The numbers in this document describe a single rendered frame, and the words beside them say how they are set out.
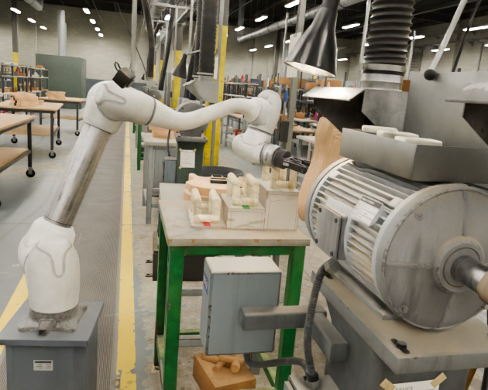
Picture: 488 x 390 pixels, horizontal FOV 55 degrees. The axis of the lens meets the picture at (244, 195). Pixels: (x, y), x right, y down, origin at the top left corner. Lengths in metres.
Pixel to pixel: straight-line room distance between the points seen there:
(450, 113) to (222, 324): 0.64
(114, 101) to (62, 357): 0.83
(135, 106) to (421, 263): 1.10
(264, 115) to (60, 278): 0.94
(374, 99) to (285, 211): 0.98
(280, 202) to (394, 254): 1.23
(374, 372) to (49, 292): 1.06
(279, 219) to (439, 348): 1.25
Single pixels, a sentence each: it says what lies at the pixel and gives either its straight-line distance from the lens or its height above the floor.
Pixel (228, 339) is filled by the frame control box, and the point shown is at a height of 0.96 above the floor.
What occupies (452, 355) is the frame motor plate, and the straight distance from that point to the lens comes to 0.86.
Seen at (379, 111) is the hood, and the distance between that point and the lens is 1.13.
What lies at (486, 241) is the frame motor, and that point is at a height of 1.29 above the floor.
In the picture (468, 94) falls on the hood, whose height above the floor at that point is 1.52.
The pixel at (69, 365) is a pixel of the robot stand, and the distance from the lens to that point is 1.68.
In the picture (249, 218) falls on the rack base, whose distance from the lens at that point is 1.97.
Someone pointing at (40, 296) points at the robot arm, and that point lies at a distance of 1.64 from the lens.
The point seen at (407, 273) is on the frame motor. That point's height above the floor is 1.24.
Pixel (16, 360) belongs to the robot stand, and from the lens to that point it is 1.71.
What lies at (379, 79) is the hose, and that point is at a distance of 1.20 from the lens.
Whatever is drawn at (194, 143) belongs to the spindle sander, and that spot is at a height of 1.07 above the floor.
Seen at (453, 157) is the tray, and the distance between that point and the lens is 0.86.
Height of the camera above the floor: 1.50
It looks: 13 degrees down
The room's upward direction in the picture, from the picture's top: 5 degrees clockwise
